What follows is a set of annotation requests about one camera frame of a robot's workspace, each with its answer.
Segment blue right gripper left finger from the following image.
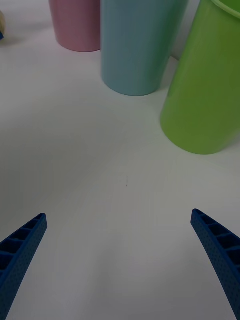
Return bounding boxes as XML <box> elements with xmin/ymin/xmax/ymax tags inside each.
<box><xmin>0</xmin><ymin>212</ymin><xmax>48</xmax><ymax>320</ymax></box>

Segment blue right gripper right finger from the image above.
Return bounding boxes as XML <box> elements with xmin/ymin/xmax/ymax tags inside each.
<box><xmin>190</xmin><ymin>208</ymin><xmax>240</xmax><ymax>320</ymax></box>

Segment pale yellow bottle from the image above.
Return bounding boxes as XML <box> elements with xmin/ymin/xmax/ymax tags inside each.
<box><xmin>0</xmin><ymin>10</ymin><xmax>7</xmax><ymax>33</ymax></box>

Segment pink plastic bin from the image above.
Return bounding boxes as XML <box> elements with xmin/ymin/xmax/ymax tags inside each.
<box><xmin>48</xmin><ymin>0</ymin><xmax>102</xmax><ymax>53</ymax></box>

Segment pale blue plastic bin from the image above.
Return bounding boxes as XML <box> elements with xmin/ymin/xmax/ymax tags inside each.
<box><xmin>100</xmin><ymin>0</ymin><xmax>190</xmax><ymax>97</ymax></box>

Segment green plastic bin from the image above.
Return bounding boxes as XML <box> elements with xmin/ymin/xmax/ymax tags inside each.
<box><xmin>159</xmin><ymin>0</ymin><xmax>240</xmax><ymax>155</ymax></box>

